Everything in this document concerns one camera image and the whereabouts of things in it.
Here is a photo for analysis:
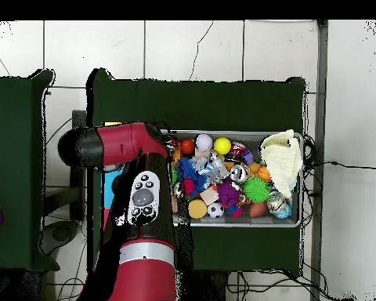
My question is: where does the orange round sponge disc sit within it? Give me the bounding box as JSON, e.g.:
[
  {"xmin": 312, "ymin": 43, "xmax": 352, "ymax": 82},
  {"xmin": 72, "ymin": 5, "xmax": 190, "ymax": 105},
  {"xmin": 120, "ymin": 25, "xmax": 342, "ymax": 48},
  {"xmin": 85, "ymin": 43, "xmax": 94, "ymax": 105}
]
[{"xmin": 187, "ymin": 199, "xmax": 208, "ymax": 219}]

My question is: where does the small orange ball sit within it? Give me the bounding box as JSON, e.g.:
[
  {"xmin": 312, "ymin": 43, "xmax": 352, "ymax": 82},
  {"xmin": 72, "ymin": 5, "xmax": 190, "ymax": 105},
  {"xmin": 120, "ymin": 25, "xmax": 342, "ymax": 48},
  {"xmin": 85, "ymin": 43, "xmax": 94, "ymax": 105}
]
[{"xmin": 179, "ymin": 139, "xmax": 195, "ymax": 156}]

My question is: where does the black cable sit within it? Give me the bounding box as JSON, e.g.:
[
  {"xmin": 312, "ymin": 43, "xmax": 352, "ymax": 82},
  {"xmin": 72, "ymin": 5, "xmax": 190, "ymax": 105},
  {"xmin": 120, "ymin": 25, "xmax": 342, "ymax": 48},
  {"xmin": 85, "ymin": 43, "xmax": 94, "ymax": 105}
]
[{"xmin": 303, "ymin": 160, "xmax": 376, "ymax": 170}]

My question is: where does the grey rounded floor object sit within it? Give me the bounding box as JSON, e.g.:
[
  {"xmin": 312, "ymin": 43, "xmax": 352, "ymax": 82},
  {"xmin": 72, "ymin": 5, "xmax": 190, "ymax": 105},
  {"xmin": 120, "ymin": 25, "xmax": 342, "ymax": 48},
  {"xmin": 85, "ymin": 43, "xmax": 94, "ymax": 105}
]
[{"xmin": 38, "ymin": 219, "xmax": 80, "ymax": 256}]

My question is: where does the grey metal pole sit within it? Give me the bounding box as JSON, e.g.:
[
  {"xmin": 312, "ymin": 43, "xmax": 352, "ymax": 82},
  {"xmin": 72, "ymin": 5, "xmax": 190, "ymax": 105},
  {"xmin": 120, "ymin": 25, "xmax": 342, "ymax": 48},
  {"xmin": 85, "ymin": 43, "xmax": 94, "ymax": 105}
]
[{"xmin": 309, "ymin": 20, "xmax": 329, "ymax": 301}]

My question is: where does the small soccer ball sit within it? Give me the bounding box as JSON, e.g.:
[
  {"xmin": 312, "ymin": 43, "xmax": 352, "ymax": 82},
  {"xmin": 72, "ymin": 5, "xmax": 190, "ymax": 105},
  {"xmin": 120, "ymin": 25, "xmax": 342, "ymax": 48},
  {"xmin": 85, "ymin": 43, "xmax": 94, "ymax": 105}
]
[{"xmin": 207, "ymin": 202, "xmax": 226, "ymax": 219}]

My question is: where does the purple spiky fish toy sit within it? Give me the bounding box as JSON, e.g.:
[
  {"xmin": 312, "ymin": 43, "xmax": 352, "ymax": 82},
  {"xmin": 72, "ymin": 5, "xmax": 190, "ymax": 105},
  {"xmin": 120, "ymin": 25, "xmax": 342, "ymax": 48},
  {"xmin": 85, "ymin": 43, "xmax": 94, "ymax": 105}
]
[{"xmin": 216, "ymin": 181, "xmax": 241, "ymax": 209}]

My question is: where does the blue puffer ball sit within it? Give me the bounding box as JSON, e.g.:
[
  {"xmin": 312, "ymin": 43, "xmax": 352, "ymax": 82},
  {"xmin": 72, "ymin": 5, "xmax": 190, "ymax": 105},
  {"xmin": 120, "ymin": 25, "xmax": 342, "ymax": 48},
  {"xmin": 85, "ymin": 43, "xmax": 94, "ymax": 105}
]
[{"xmin": 176, "ymin": 157, "xmax": 208, "ymax": 198}]

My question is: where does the yellow smiley ball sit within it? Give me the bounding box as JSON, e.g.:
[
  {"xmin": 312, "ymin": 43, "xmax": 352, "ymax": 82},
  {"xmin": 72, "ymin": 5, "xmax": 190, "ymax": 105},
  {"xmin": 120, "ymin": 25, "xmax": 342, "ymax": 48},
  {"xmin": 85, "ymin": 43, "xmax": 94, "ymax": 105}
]
[{"xmin": 212, "ymin": 136, "xmax": 232, "ymax": 155}]

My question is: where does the cream knitted cloth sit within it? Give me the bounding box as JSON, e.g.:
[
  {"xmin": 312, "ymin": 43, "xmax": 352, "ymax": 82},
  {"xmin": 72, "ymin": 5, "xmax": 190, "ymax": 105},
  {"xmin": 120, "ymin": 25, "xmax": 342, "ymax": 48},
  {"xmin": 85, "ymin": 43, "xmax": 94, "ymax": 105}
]
[{"xmin": 258, "ymin": 129, "xmax": 304, "ymax": 199}]

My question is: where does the shallow metal mesh bin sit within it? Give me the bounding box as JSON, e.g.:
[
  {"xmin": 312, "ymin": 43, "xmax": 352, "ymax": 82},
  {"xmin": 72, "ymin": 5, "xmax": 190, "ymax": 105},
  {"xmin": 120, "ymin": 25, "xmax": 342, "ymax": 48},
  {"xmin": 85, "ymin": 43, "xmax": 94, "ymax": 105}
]
[{"xmin": 161, "ymin": 129, "xmax": 304, "ymax": 229}]

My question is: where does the wooden box with three holes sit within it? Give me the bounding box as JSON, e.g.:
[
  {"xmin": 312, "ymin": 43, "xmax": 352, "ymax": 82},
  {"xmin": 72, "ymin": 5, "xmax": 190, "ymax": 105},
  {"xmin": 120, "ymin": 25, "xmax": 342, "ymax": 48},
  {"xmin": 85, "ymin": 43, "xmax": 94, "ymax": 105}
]
[{"xmin": 100, "ymin": 121, "xmax": 126, "ymax": 234}]

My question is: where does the green puffer ball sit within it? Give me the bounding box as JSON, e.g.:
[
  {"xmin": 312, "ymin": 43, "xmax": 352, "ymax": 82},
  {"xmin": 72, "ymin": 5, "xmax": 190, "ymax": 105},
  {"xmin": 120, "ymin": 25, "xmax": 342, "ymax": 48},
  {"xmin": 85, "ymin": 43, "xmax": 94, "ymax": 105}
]
[{"xmin": 242, "ymin": 176, "xmax": 271, "ymax": 204}]

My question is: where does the crushed silver can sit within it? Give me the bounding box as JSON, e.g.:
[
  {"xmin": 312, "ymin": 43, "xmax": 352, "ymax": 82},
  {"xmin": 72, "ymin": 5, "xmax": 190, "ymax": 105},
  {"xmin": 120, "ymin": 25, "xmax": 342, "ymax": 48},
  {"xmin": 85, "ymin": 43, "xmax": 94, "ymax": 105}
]
[{"xmin": 230, "ymin": 164, "xmax": 250, "ymax": 184}]

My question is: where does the white baseball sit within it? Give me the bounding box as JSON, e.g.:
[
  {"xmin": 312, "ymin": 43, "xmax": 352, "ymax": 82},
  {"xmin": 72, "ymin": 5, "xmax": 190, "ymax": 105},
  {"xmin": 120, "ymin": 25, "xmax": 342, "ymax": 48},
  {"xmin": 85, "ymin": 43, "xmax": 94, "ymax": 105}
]
[{"xmin": 194, "ymin": 133, "xmax": 213, "ymax": 152}]

